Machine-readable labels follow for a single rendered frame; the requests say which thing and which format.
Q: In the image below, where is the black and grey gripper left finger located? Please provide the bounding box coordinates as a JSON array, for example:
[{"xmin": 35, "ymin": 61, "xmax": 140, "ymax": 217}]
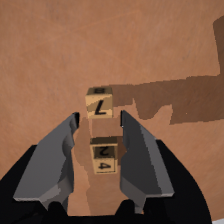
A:
[{"xmin": 0, "ymin": 112, "xmax": 80, "ymax": 224}]

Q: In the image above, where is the tan cube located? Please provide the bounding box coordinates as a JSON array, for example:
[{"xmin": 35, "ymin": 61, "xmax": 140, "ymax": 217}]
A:
[
  {"xmin": 93, "ymin": 146, "xmax": 115, "ymax": 172},
  {"xmin": 85, "ymin": 87, "xmax": 113, "ymax": 119}
]

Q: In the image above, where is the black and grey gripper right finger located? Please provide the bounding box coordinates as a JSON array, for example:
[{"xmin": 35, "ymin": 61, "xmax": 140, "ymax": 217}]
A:
[{"xmin": 120, "ymin": 110, "xmax": 212, "ymax": 224}]

